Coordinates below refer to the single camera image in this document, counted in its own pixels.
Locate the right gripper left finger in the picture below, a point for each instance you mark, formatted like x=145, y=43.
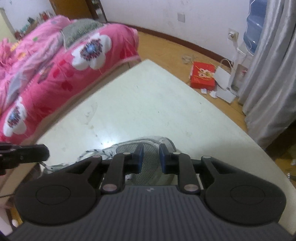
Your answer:
x=118, y=167

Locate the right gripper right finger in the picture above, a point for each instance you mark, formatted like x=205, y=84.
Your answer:
x=179, y=164

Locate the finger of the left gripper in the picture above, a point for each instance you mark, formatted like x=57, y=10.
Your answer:
x=32, y=153

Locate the white mint sneaker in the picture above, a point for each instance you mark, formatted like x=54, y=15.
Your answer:
x=151, y=173

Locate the white black speckled shoelace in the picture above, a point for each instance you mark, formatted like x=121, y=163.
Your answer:
x=106, y=154

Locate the red gift box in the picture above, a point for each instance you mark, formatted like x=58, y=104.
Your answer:
x=202, y=76

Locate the white paper bag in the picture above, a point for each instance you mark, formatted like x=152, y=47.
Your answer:
x=221, y=76

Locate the grey curtain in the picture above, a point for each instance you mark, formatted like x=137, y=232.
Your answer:
x=268, y=90

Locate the white water dispenser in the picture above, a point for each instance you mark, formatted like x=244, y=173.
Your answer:
x=241, y=63

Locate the grey knitted cloth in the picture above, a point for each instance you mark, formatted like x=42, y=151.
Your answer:
x=78, y=29

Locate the brown wooden door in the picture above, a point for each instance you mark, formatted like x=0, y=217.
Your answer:
x=70, y=7

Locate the blue water bottle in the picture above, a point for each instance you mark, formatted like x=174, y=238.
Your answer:
x=255, y=22

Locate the white wall socket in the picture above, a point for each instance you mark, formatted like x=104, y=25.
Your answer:
x=233, y=35

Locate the white wall switch plate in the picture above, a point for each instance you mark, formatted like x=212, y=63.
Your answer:
x=181, y=17

